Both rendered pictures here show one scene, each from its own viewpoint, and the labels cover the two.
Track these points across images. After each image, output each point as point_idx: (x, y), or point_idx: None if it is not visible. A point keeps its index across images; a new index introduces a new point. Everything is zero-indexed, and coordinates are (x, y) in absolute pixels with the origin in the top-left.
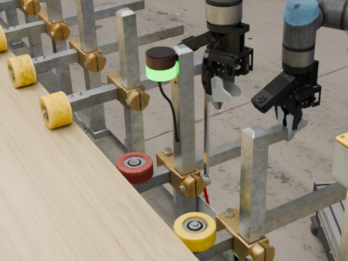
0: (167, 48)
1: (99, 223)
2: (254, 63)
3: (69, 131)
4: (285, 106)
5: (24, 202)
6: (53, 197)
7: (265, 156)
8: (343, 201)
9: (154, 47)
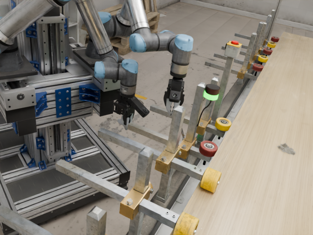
0: (208, 86)
1: (248, 143)
2: None
3: None
4: (131, 113)
5: (264, 168)
6: (251, 161)
7: None
8: (21, 201)
9: (211, 88)
